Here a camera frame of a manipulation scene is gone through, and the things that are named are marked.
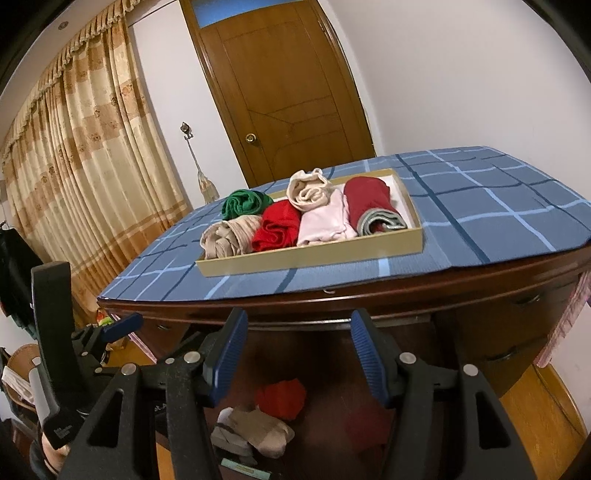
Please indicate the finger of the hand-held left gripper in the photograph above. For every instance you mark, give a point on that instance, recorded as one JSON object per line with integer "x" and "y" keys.
{"x": 122, "y": 326}

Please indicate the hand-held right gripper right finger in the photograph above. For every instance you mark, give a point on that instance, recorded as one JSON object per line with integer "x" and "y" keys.
{"x": 369, "y": 355}

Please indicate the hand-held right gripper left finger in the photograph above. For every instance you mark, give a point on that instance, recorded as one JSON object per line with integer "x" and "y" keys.
{"x": 228, "y": 355}

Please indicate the plain dark red underwear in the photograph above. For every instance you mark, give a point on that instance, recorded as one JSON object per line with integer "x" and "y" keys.
{"x": 367, "y": 424}

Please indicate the grey sock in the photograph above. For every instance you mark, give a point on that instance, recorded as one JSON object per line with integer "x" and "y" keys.
{"x": 231, "y": 450}

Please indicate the beige cardboard tray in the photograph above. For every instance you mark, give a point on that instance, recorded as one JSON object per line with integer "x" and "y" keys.
{"x": 323, "y": 258}

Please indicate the beige lacy underwear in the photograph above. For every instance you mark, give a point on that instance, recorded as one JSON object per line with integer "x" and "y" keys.
{"x": 226, "y": 237}

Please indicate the light pink underwear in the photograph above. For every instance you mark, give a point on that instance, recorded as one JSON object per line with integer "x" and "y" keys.
{"x": 323, "y": 226}

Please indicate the green underwear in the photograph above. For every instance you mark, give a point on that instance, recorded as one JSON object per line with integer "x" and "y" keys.
{"x": 244, "y": 203}

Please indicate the dark red grey-waistband underwear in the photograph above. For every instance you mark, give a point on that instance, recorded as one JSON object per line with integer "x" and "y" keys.
{"x": 369, "y": 198}

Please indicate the cream underwear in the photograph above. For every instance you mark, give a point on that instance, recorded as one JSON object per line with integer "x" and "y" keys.
{"x": 307, "y": 191}

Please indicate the side desk drawer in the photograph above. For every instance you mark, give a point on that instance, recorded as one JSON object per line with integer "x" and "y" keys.
{"x": 508, "y": 369}
{"x": 508, "y": 318}

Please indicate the dark hanging garment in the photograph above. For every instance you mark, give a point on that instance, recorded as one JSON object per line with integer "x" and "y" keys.
{"x": 18, "y": 277}

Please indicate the dark wooden desk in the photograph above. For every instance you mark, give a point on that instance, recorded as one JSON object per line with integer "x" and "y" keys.
{"x": 415, "y": 304}

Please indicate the beige socks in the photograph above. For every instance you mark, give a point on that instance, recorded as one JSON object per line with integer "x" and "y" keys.
{"x": 263, "y": 434}

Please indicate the green flat box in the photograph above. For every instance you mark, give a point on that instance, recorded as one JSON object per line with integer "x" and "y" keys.
{"x": 247, "y": 465}

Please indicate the beige patterned curtain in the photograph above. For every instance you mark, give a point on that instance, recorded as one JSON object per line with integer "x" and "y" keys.
{"x": 92, "y": 161}

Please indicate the curtain tassel tieback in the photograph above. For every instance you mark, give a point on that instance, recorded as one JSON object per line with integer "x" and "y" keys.
{"x": 205, "y": 182}

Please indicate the blue plaid tablecloth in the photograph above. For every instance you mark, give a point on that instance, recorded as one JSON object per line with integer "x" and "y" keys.
{"x": 485, "y": 198}

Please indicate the pink hanging cloth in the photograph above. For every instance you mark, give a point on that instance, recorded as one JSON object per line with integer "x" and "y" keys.
{"x": 568, "y": 323}

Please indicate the brass door knob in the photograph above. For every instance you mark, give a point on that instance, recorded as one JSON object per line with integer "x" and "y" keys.
{"x": 251, "y": 138}

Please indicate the brown wooden door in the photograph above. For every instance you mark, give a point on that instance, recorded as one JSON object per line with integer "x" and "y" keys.
{"x": 286, "y": 92}

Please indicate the blue transom window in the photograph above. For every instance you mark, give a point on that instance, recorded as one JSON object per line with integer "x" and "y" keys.
{"x": 231, "y": 14}

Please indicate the metal wall hook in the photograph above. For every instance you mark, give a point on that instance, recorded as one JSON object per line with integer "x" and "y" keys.
{"x": 186, "y": 130}

